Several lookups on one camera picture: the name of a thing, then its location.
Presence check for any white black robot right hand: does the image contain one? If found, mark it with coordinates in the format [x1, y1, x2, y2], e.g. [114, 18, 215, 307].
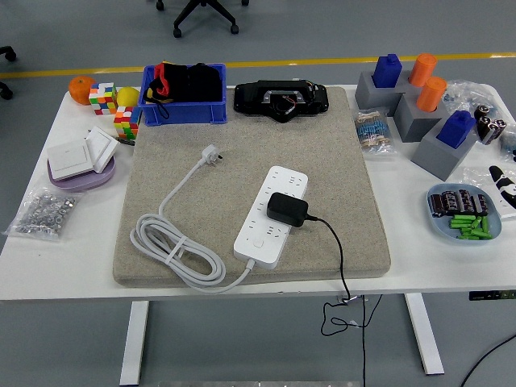
[489, 164, 516, 210]

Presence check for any black plug adapter with cord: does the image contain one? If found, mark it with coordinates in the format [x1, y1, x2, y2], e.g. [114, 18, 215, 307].
[265, 192, 384, 338]

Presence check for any white power strip with cable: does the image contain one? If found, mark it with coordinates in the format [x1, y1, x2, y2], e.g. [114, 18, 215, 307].
[129, 144, 310, 294]

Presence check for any clear empty-looking plastic bag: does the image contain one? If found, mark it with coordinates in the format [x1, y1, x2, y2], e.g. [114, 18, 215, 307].
[461, 165, 516, 221]

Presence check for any grey socket block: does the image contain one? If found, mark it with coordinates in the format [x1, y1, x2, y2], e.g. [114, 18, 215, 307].
[354, 71, 406, 119]
[410, 120, 480, 182]
[393, 93, 449, 144]

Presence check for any light blue oval plate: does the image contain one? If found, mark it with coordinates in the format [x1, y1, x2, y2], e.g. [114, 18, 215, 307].
[426, 183, 504, 247]

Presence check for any blue square peg block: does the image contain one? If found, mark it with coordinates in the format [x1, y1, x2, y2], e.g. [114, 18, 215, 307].
[436, 110, 477, 150]
[371, 52, 404, 89]

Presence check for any clear bag of blue parts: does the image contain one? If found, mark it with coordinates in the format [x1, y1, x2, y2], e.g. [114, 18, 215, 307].
[443, 79, 499, 122]

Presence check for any black table control panel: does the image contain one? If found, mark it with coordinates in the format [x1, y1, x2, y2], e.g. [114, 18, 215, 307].
[468, 289, 516, 302]

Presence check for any orange cylinder peg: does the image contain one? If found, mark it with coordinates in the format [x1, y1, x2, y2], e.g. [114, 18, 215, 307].
[408, 52, 439, 89]
[414, 76, 449, 114]

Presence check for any clear bag of resistors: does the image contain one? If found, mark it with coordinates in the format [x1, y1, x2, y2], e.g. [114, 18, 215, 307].
[352, 107, 398, 156]

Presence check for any white table leg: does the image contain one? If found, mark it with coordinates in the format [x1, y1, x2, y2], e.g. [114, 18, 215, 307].
[119, 300, 150, 386]
[404, 293, 445, 376]

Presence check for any grey-brown felt mat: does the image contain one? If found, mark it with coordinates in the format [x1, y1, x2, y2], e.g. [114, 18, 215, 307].
[111, 85, 392, 289]

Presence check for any black electronic device housing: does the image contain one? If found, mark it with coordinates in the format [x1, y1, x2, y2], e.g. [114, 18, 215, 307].
[233, 79, 331, 124]

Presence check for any black and red cloth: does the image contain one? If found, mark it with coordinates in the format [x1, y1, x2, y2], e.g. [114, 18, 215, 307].
[143, 61, 225, 120]

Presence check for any blue plastic bin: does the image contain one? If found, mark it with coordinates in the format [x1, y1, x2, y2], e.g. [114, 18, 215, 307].
[137, 63, 229, 127]

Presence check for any black office chair base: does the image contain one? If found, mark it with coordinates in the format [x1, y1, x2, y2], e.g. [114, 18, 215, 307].
[156, 0, 250, 40]

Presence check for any multicolour puzzle cube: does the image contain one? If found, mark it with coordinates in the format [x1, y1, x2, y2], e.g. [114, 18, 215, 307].
[88, 82, 119, 117]
[113, 105, 142, 141]

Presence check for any yellow lemon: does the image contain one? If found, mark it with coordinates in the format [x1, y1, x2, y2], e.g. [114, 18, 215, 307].
[115, 85, 141, 109]

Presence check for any purple oval tray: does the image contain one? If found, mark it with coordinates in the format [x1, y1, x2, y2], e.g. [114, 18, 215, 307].
[47, 155, 118, 193]

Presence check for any orange fruit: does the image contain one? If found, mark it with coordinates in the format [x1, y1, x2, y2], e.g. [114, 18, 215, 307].
[67, 75, 98, 106]

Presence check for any clear bag of metal nuts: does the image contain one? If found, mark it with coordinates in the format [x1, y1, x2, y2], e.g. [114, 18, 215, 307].
[2, 183, 85, 243]

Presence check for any black chair base with castors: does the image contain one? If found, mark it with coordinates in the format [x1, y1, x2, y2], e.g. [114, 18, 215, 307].
[0, 45, 18, 101]

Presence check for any black cable on floor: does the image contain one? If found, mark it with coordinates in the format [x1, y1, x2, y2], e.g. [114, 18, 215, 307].
[459, 333, 516, 387]

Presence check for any black hanging cable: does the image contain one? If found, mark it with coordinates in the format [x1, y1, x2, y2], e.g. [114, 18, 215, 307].
[360, 298, 368, 387]

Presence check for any white wall switch panel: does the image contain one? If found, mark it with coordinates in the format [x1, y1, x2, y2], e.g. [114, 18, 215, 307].
[84, 125, 120, 174]
[46, 139, 94, 181]

